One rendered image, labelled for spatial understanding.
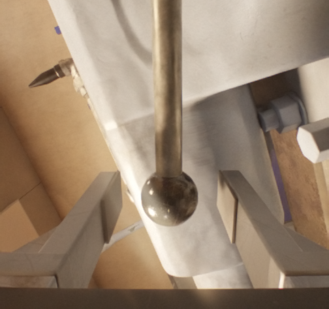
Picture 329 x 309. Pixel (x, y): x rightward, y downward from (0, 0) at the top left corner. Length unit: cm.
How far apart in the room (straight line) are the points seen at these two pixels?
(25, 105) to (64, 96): 59
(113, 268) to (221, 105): 438
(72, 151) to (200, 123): 352
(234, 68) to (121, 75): 8
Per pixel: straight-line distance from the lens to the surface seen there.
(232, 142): 21
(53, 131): 371
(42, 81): 54
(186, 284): 460
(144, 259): 432
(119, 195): 16
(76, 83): 50
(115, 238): 36
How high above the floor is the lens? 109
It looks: 6 degrees up
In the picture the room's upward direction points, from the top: 109 degrees counter-clockwise
